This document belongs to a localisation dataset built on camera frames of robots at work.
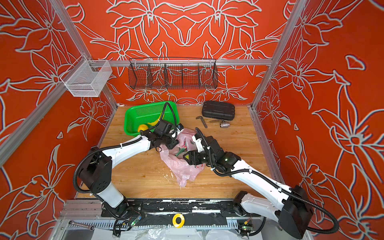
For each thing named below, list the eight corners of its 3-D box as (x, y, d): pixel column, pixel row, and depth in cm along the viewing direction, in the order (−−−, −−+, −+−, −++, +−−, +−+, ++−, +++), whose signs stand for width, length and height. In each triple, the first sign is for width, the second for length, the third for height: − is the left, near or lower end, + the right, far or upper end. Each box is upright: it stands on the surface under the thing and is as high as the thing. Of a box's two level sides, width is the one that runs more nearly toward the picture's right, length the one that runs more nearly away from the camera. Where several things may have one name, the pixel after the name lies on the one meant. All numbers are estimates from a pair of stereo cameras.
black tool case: (201, 118, 113) (201, 112, 108) (202, 106, 121) (202, 100, 117) (233, 121, 111) (235, 115, 106) (232, 108, 119) (234, 103, 114)
